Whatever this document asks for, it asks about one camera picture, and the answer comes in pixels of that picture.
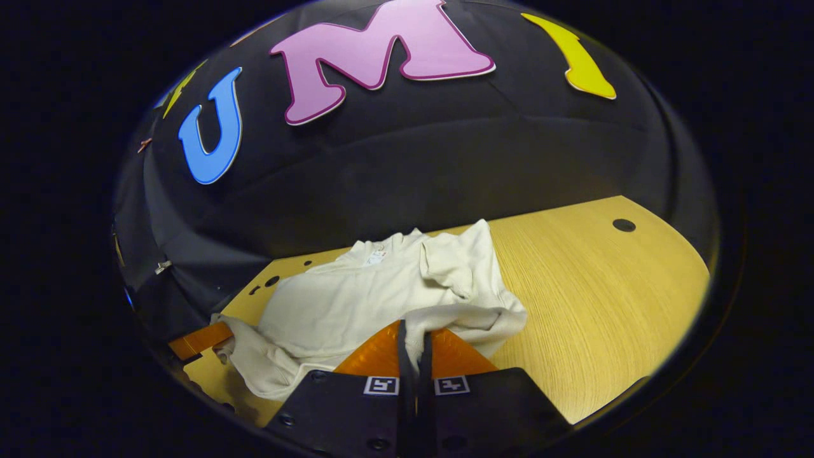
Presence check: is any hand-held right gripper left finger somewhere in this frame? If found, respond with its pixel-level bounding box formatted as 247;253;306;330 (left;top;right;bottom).
264;320;417;458

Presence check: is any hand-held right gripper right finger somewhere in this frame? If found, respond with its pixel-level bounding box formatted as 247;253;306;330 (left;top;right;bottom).
417;328;572;458

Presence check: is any white long-sleeved garment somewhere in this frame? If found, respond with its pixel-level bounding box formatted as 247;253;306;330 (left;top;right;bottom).
211;219;528;401

